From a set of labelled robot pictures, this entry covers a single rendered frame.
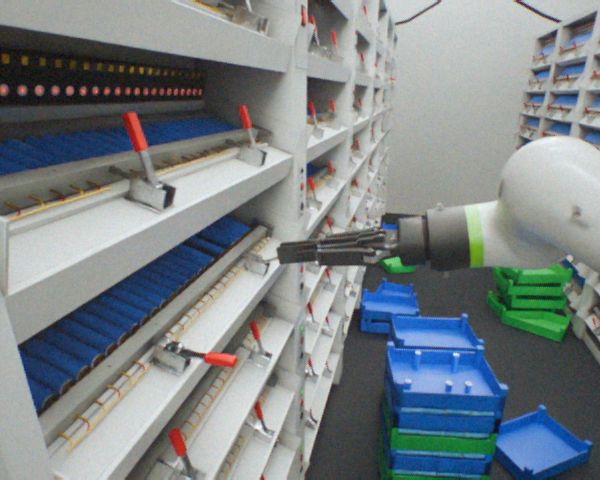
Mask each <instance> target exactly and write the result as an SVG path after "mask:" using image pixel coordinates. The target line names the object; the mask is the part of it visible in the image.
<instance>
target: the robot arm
mask: <svg viewBox="0 0 600 480"><path fill-rule="evenodd" d="M425 218H426V219H422V220H421V216H414V217H404V218H399V219H398V221H397V230H386V229H383V226H382V225H377V226H373V227H369V228H364V229H358V230H352V231H346V232H340V233H333V234H327V235H325V237H326V238H321V239H313V240H303V241H293V242H282V243H280V247H277V248H276V252H277V257H278V261H279V264H297V263H307V262H318V265H320V266H330V265H331V266H368V267H377V266H378V262H377V261H383V260H389V259H392V258H396V257H399V258H400V261H401V264H402V266H412V267H414V266H426V261H430V267H431V269H432V270H436V271H443V277H444V278H448V277H450V274H449V273H450V270H456V268H467V267H482V266H505V267H516V268H521V269H531V270H532V269H543V268H547V267H550V266H555V265H557V264H559V263H561V262H562V261H564V260H565V259H566V258H567V256H568V255H569V256H571V257H573V258H574V259H576V260H577V261H579V262H580V263H582V264H583V265H585V266H588V267H590V268H591V269H593V270H594V271H596V272H597V273H599V274H600V151H599V150H597V149H596V148H595V147H593V146H592V145H590V144H588V143H586V142H584V141H582V140H579V139H576V138H572V137H566V136H553V137H546V138H542V139H538V140H536V141H533V142H531V143H529V144H527V145H525V146H523V147H522V148H520V149H519V150H518V151H516V152H515V154H514V155H513V156H512V157H511V158H510V159H509V161H508V162H506V164H505V165H504V167H503V169H502V171H501V174H500V177H499V182H498V201H494V202H489V203H483V204H476V205H468V206H459V207H451V208H443V206H442V204H438V206H437V208H436V209H433V210H426V211H425Z"/></svg>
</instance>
